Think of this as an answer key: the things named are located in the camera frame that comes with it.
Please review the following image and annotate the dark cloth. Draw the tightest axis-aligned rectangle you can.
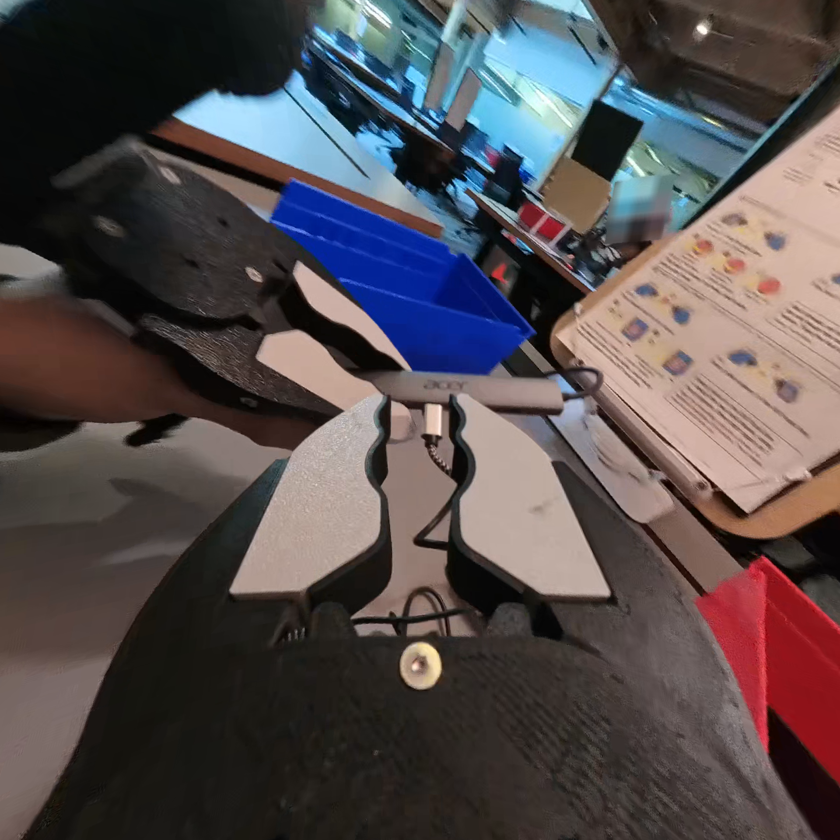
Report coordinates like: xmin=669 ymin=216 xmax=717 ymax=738
xmin=0 ymin=0 xmax=311 ymax=227

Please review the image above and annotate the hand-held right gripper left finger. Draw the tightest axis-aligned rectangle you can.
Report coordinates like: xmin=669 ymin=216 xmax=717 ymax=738
xmin=230 ymin=394 xmax=393 ymax=603

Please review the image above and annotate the instruction sheet on clipboard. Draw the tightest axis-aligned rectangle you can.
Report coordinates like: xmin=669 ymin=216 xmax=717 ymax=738
xmin=550 ymin=112 xmax=840 ymax=542

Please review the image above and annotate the beige and black display board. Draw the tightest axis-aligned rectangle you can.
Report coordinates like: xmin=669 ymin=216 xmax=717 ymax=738
xmin=543 ymin=98 xmax=645 ymax=234

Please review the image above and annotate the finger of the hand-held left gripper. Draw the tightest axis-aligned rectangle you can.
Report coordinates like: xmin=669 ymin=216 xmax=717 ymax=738
xmin=290 ymin=260 xmax=413 ymax=370
xmin=255 ymin=329 xmax=370 ymax=409

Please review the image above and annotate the black metal pole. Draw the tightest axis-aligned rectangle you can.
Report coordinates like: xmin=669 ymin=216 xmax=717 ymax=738
xmin=682 ymin=60 xmax=840 ymax=229

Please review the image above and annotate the grey usb hub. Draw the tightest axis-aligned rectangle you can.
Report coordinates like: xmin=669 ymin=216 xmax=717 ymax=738
xmin=360 ymin=369 xmax=567 ymax=416

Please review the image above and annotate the red plastic bin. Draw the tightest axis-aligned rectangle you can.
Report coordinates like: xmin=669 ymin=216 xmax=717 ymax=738
xmin=694 ymin=555 xmax=840 ymax=821

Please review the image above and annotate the thin black cable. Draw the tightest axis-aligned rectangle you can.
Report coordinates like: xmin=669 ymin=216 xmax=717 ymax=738
xmin=350 ymin=586 xmax=476 ymax=637

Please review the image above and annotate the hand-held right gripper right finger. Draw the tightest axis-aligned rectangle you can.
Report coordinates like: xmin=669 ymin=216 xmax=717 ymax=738
xmin=448 ymin=394 xmax=613 ymax=605

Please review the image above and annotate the person's left hand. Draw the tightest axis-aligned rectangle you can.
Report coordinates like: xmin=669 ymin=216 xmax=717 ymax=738
xmin=0 ymin=289 xmax=317 ymax=454

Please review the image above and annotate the printed instruction sheet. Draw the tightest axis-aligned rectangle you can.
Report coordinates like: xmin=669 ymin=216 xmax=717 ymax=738
xmin=573 ymin=115 xmax=840 ymax=514

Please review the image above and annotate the braided usb cable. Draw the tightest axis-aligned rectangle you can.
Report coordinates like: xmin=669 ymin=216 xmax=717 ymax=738
xmin=422 ymin=402 xmax=455 ymax=479

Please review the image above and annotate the small red bin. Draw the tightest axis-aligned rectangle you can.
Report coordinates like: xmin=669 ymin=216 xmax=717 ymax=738
xmin=517 ymin=201 xmax=573 ymax=242

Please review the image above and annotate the white board stand base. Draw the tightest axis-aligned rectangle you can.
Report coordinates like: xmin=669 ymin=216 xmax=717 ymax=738
xmin=570 ymin=410 xmax=678 ymax=525

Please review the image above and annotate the blue plastic bin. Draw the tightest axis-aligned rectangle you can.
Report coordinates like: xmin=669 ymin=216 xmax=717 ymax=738
xmin=269 ymin=178 xmax=537 ymax=378

